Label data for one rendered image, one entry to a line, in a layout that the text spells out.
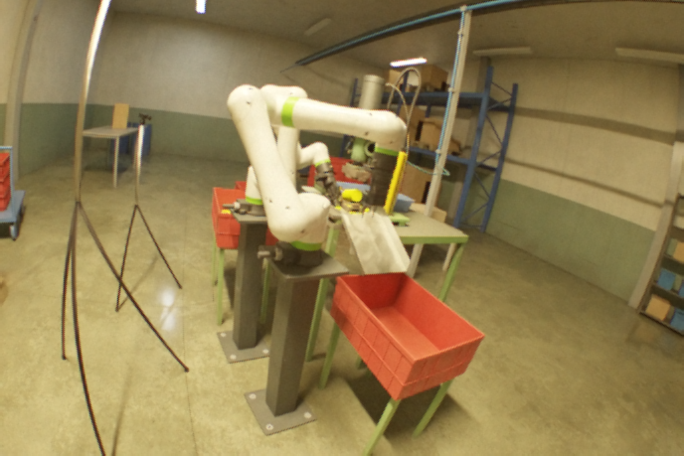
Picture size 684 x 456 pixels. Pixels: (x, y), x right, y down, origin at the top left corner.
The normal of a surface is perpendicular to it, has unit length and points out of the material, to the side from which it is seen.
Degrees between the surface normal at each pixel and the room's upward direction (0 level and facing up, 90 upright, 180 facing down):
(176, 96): 90
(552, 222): 90
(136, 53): 90
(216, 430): 0
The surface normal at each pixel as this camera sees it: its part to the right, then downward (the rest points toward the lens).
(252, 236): 0.56, 0.29
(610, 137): -0.88, -0.08
